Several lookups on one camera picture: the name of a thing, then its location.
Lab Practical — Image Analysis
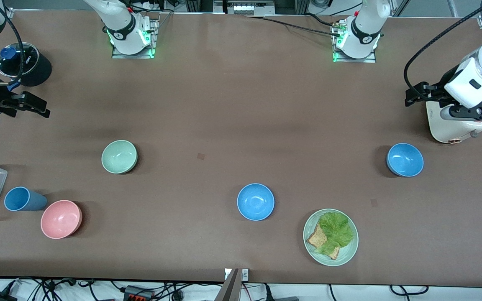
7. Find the pink bowl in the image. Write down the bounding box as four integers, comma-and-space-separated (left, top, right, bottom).
41, 200, 83, 240

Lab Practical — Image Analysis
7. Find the brown toast slice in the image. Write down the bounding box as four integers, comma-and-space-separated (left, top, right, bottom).
307, 222, 342, 260

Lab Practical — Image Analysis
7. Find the blue bowl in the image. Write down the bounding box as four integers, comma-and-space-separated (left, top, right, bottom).
237, 183, 275, 221
386, 143, 424, 177

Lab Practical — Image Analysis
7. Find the glass lid blue knob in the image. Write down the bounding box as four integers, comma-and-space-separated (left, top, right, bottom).
0, 42, 40, 78

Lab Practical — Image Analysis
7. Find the blue cup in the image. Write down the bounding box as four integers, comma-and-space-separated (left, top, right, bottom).
4, 186, 48, 212

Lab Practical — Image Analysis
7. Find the metal table edge bracket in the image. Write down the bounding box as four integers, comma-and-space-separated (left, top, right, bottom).
224, 268, 250, 281

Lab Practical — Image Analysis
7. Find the white toaster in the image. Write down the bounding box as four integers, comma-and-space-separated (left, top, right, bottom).
426, 99, 482, 144

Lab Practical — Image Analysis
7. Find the green lettuce leaf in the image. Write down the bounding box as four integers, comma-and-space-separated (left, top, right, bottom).
315, 212, 354, 256

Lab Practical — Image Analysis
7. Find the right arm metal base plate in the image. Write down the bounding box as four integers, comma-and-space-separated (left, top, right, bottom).
111, 17, 159, 59

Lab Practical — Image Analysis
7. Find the red black power connector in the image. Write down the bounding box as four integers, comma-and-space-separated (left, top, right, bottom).
123, 285, 154, 301

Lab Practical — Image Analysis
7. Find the black pot blue handle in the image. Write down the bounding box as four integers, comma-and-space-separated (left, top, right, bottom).
0, 42, 52, 92

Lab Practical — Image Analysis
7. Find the dark metal bar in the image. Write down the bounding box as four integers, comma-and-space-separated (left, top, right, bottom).
215, 268, 241, 301

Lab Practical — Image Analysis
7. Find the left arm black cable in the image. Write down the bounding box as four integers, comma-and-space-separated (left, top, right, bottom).
404, 0, 482, 102

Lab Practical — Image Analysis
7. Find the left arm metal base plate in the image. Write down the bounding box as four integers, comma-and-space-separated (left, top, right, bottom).
332, 21, 377, 63

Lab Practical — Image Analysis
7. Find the grey power strip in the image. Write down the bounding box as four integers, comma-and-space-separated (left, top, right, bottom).
226, 0, 275, 15

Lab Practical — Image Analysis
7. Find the green bowl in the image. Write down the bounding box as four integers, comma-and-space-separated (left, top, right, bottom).
101, 140, 138, 174

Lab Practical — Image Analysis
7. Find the green plate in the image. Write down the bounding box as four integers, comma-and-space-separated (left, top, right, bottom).
303, 208, 359, 267

